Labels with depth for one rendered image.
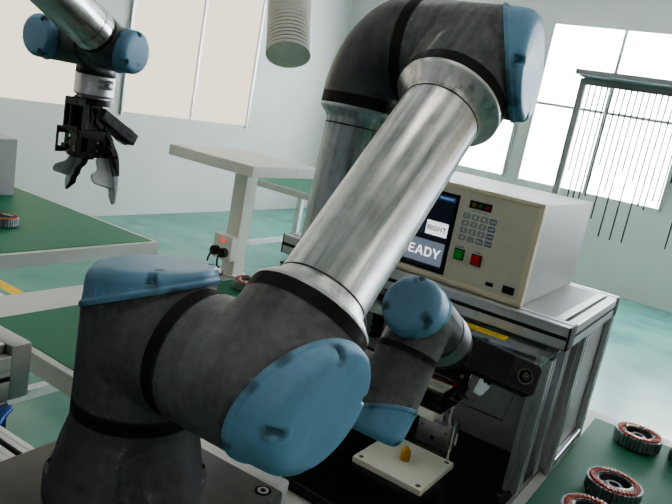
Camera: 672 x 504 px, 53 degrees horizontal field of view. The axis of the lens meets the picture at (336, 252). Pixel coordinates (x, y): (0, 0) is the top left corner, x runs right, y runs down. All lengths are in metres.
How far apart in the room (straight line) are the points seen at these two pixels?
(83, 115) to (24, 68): 4.67
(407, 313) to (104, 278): 0.35
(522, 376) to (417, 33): 0.47
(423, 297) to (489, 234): 0.59
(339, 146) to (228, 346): 0.35
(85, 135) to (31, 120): 4.76
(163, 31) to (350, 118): 6.12
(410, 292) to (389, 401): 0.13
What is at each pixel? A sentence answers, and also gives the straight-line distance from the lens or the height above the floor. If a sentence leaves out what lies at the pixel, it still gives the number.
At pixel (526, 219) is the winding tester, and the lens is 1.32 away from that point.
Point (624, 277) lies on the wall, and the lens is 7.71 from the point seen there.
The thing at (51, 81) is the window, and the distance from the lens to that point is 6.19.
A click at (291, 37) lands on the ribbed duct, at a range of 2.43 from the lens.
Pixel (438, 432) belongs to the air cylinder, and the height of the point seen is 0.81.
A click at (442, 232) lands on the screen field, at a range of 1.39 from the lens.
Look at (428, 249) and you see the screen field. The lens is 1.40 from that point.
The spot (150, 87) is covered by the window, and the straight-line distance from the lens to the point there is 6.81.
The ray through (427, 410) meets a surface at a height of 0.88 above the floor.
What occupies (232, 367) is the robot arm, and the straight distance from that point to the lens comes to 0.50.
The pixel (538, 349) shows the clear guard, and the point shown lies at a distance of 1.29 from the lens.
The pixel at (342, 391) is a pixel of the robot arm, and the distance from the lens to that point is 0.53.
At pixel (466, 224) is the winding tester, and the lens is 1.37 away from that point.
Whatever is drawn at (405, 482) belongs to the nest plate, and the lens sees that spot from 1.31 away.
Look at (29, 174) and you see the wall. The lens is 6.21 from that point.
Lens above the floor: 1.43
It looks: 12 degrees down
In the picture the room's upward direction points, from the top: 11 degrees clockwise
